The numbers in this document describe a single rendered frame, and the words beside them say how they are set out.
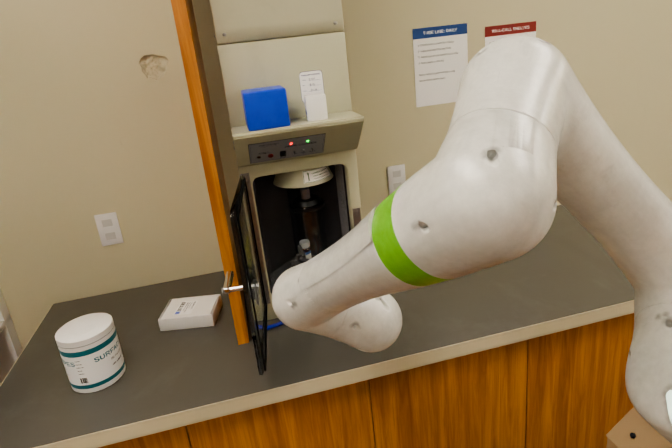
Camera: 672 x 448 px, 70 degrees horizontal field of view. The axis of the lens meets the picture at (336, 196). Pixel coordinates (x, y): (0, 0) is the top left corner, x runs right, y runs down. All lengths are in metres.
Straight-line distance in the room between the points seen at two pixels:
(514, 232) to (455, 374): 0.99
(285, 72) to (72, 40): 0.74
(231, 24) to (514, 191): 0.95
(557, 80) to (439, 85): 1.32
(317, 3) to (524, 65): 0.81
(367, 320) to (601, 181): 0.41
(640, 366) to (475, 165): 0.41
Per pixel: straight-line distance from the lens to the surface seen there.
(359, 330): 0.82
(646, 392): 0.73
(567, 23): 2.13
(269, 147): 1.21
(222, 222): 1.24
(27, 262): 1.94
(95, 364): 1.36
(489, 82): 0.53
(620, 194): 0.66
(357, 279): 0.60
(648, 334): 0.76
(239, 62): 1.26
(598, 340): 1.60
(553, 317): 1.44
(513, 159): 0.44
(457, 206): 0.43
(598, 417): 1.78
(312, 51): 1.28
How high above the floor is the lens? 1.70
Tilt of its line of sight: 18 degrees down
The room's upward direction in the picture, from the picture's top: 6 degrees counter-clockwise
